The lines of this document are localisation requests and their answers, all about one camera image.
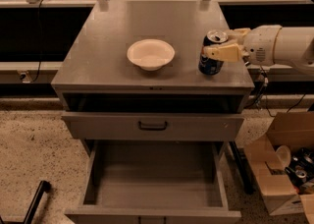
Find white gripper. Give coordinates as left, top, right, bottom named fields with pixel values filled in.
left=203, top=25, right=282, bottom=66

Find blue pepsi can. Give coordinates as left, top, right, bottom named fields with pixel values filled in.
left=198, top=29, right=228, bottom=76

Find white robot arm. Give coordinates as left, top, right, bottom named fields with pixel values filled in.
left=201, top=25, right=314, bottom=75

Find grey metal drawer cabinet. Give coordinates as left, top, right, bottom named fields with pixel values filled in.
left=50, top=0, right=255, bottom=224

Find grey top drawer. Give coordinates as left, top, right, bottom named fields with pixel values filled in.
left=62, top=112, right=243, bottom=141

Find open grey middle drawer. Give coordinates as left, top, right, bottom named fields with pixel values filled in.
left=65, top=141, right=241, bottom=224

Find white paper bowl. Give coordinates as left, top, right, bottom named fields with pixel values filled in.
left=127, top=39, right=175, bottom=71

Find clear plastic cup in box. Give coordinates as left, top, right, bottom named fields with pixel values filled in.
left=276, top=145, right=291, bottom=168

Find cans in cardboard box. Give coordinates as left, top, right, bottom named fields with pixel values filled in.
left=285, top=147, right=314, bottom=195

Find brown cardboard box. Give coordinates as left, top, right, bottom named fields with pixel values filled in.
left=244, top=112, right=314, bottom=224

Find black bar lower left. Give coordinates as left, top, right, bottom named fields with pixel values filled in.
left=23, top=180, right=51, bottom=224

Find black cables right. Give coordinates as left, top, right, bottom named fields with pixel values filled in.
left=244, top=60, right=308, bottom=118

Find black top drawer handle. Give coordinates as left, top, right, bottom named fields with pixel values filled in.
left=137, top=121, right=168, bottom=131

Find black power cable left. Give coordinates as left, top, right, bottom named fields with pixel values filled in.
left=30, top=0, right=50, bottom=84

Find wall power outlet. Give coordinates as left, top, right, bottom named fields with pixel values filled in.
left=18, top=71, right=32, bottom=84

